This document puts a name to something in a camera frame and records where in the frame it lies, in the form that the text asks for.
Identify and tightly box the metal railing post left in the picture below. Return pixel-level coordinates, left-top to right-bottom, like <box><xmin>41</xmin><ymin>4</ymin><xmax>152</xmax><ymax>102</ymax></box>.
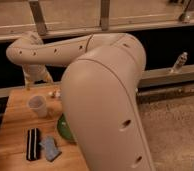
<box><xmin>28</xmin><ymin>0</ymin><xmax>47</xmax><ymax>35</ymax></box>

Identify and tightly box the metal railing post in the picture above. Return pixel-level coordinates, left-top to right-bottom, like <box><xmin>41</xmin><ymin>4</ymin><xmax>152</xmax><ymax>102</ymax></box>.
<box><xmin>28</xmin><ymin>0</ymin><xmax>47</xmax><ymax>35</ymax></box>
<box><xmin>100</xmin><ymin>0</ymin><xmax>110</xmax><ymax>31</ymax></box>
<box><xmin>178</xmin><ymin>0</ymin><xmax>194</xmax><ymax>23</ymax></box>

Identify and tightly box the small metal bracket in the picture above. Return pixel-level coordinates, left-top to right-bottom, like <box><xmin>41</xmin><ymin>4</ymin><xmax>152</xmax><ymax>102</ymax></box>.
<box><xmin>170</xmin><ymin>52</ymin><xmax>188</xmax><ymax>74</ymax></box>

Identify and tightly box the metal railing post middle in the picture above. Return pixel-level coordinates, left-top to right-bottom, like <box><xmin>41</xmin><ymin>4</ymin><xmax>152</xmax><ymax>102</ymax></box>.
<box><xmin>100</xmin><ymin>0</ymin><xmax>110</xmax><ymax>31</ymax></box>

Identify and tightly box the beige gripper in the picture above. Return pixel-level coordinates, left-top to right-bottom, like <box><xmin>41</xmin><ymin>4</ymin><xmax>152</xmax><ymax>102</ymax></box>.
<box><xmin>22</xmin><ymin>65</ymin><xmax>53</xmax><ymax>90</ymax></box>

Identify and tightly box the blue folded cloth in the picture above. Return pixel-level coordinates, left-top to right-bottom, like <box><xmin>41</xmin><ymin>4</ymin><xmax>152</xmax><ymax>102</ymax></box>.
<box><xmin>39</xmin><ymin>136</ymin><xmax>61</xmax><ymax>162</ymax></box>

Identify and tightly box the metal railing post right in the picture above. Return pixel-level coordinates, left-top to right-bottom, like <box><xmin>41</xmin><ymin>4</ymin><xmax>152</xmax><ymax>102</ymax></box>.
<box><xmin>178</xmin><ymin>0</ymin><xmax>194</xmax><ymax>23</ymax></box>

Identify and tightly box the green ceramic bowl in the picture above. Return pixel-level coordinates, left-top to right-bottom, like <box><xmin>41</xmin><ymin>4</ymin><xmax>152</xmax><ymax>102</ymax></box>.
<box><xmin>57</xmin><ymin>114</ymin><xmax>75</xmax><ymax>143</ymax></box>

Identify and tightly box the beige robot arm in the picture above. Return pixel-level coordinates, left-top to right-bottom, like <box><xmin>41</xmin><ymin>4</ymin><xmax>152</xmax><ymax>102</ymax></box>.
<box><xmin>6</xmin><ymin>32</ymin><xmax>155</xmax><ymax>171</ymax></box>

